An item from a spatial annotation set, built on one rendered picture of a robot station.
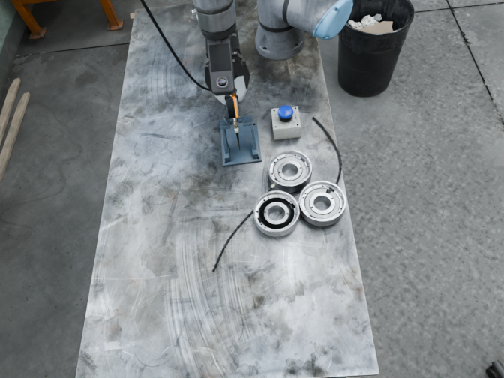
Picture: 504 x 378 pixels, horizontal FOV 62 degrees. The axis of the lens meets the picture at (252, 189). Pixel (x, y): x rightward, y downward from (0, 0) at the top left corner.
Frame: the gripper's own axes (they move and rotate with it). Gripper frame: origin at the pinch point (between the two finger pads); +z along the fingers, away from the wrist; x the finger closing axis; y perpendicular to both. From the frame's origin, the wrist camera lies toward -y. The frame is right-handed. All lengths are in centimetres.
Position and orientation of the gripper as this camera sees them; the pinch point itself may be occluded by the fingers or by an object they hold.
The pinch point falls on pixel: (232, 101)
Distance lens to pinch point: 99.2
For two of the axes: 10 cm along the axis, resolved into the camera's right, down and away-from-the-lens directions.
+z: 1.0, 5.1, 8.5
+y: -0.9, -8.5, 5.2
